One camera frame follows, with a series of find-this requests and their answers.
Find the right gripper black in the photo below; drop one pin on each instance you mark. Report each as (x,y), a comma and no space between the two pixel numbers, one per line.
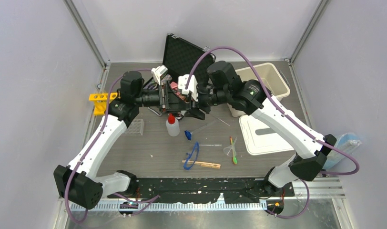
(195,113)

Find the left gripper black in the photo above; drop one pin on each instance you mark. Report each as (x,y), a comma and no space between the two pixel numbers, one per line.
(168,100)

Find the blue safety glasses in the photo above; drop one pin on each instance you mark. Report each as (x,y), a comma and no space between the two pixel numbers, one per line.
(192,157)

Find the clear plastic well plate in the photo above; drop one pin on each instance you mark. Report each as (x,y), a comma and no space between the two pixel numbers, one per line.
(136,128)

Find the yellow test tube rack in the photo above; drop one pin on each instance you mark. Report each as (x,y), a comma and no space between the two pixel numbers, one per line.
(99,101)

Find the beige plastic bin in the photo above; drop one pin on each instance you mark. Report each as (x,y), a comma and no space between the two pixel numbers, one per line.
(270,76)

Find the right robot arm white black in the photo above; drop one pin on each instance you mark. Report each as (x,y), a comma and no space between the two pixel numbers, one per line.
(255,100)

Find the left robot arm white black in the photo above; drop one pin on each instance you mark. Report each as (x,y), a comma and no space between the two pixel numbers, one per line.
(78,181)

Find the white squeeze bottle red cap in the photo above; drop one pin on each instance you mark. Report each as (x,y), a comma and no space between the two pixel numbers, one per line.
(172,125)

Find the black poker chip case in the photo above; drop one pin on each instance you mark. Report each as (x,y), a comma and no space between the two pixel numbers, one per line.
(179,57)

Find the wooden clothespin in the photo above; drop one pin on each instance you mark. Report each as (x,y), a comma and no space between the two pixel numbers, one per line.
(202,164)

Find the green orange spatula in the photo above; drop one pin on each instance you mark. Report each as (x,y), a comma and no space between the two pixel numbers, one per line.
(234,159)

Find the white bin lid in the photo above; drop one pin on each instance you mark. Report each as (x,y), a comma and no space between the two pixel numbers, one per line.
(260,139)

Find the blue plastic bag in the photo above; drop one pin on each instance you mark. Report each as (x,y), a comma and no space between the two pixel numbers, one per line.
(348,143)

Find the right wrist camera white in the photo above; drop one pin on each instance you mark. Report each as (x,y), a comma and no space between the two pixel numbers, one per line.
(188,86)

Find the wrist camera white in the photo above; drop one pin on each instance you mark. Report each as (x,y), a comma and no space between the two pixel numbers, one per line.
(188,86)
(159,73)

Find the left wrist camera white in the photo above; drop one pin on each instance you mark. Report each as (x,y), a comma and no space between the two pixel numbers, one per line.
(159,73)

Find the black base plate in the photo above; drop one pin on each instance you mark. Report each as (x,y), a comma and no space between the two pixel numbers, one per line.
(204,190)

